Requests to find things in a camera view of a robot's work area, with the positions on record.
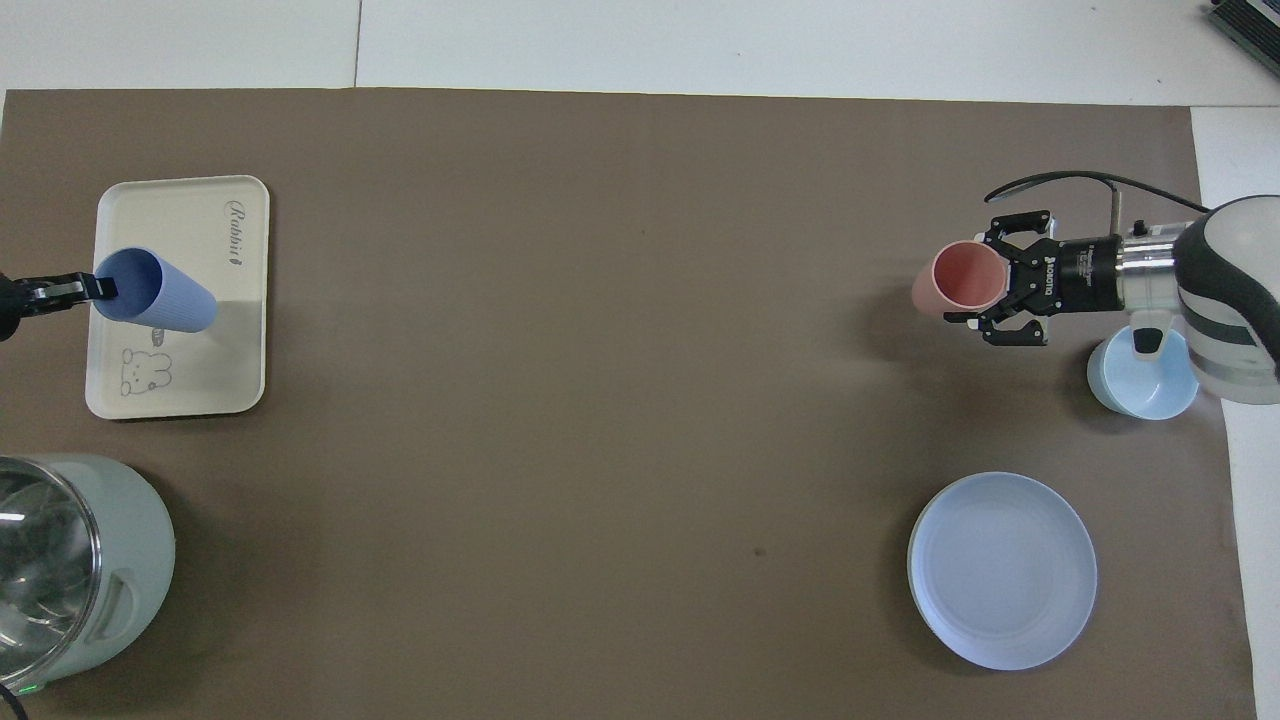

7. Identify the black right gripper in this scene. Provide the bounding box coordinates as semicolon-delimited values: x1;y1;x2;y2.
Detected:
945;210;1127;348

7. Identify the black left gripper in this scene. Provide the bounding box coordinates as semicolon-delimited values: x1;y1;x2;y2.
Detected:
0;272;119;343

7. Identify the pink cup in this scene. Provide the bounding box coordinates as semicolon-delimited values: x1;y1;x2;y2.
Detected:
911;241;1007;322

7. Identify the periwinkle blue cup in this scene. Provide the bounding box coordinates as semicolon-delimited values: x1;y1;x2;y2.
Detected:
92;247;219;334

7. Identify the cream rabbit print tray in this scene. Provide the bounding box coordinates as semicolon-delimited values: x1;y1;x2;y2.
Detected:
84;175;271;421

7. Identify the light blue bowl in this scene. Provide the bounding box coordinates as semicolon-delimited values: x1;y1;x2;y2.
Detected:
1087;325;1199;421

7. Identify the glass pot lid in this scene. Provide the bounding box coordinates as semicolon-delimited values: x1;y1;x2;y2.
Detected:
0;460;103;681

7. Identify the pale green cooking pot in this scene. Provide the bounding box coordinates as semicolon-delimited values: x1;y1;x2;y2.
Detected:
0;455;177;693

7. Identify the periwinkle blue plate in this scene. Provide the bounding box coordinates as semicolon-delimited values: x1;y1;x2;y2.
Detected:
907;472;1099;672

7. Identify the dark grey device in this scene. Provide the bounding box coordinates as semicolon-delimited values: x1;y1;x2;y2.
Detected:
1205;0;1280;79

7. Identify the brown table mat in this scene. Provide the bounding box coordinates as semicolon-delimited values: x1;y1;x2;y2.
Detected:
0;88;1256;720

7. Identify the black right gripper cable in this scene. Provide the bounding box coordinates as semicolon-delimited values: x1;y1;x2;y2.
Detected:
985;172;1216;233

